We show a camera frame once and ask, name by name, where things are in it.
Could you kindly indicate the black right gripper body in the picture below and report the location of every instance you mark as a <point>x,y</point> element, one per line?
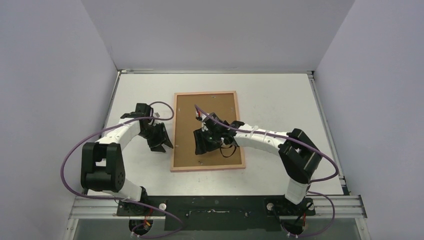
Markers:
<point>203,140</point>

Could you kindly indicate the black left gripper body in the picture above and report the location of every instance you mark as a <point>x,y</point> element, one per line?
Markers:
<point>155,135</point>

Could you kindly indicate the brown cardboard backing board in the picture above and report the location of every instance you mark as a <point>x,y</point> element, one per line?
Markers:
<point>185,132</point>

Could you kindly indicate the pink wooden picture frame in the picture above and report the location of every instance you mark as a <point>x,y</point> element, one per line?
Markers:
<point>207,169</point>

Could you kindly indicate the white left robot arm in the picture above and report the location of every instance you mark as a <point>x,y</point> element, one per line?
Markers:
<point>102,163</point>

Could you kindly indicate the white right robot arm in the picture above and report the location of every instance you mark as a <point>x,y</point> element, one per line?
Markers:
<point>292,147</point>

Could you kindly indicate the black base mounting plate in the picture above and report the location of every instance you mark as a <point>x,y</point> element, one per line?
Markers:
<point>222,213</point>

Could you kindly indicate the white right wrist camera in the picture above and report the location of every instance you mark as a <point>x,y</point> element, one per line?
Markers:
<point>202,118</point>

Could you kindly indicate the aluminium front rail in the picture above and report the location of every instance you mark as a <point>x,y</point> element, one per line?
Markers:
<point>346,207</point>

